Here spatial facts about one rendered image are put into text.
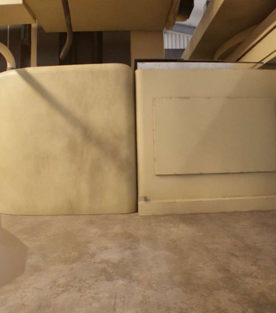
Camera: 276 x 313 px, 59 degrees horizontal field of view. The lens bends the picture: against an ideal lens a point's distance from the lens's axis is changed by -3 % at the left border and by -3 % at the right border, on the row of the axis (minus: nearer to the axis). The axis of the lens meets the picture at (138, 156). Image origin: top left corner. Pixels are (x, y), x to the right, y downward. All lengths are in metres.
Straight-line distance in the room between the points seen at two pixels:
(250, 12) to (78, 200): 1.09
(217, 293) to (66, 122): 0.79
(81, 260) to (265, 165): 0.81
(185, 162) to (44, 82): 0.64
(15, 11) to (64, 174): 0.97
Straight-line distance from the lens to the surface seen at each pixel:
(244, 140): 1.08
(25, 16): 1.65
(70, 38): 1.38
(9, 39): 1.95
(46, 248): 0.68
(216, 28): 1.41
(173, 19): 1.50
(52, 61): 1.77
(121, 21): 1.68
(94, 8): 1.58
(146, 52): 1.74
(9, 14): 1.66
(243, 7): 1.28
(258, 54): 1.25
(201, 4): 14.48
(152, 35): 1.78
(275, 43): 1.14
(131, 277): 0.50
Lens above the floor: 0.22
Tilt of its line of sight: level
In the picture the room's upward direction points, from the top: 1 degrees counter-clockwise
